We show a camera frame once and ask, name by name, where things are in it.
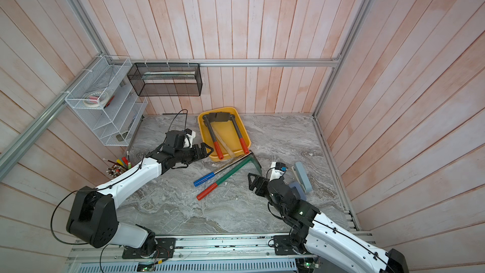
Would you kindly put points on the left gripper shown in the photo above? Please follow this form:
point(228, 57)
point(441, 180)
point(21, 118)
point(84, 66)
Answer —
point(204, 154)

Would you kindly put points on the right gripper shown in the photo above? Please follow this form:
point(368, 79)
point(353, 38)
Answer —
point(266, 184)

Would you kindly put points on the green shaft red grip hoe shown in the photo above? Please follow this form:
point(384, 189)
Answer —
point(231, 171)

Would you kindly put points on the wooden handle hoe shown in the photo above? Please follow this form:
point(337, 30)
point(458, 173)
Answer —
point(223, 145)

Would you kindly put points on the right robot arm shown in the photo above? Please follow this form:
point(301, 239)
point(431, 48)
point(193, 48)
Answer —
point(312, 232)

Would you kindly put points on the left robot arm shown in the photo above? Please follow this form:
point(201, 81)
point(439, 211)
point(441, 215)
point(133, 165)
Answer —
point(93, 216)

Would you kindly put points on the blue grip steel hoe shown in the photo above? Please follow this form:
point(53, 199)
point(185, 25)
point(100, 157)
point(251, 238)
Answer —
point(211, 175)

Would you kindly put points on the yellow plastic storage box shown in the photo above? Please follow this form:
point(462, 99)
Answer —
point(227, 132)

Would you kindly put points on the blue grey stapler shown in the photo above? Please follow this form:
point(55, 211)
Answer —
point(299, 189)

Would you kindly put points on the grey hole punch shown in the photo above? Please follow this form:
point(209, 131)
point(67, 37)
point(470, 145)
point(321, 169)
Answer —
point(302, 177)

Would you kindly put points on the red pencil cup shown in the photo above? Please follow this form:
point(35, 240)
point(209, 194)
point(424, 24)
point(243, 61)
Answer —
point(119, 166)

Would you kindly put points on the tape roll on shelf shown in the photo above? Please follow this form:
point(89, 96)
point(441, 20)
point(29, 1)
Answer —
point(96, 99)

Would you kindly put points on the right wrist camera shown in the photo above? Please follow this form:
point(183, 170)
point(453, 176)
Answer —
point(277, 170)

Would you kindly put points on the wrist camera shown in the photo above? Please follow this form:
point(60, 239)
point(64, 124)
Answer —
point(189, 136)
point(277, 170)

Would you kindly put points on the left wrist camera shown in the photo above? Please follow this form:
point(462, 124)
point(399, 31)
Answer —
point(189, 136)

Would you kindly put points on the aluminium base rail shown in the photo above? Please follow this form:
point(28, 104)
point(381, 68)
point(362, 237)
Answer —
point(191, 247)

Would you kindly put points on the black wire mesh basket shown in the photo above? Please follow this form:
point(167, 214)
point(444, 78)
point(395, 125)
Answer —
point(166, 79)

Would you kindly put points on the white wire shelf rack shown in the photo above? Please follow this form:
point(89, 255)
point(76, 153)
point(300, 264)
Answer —
point(115, 124)

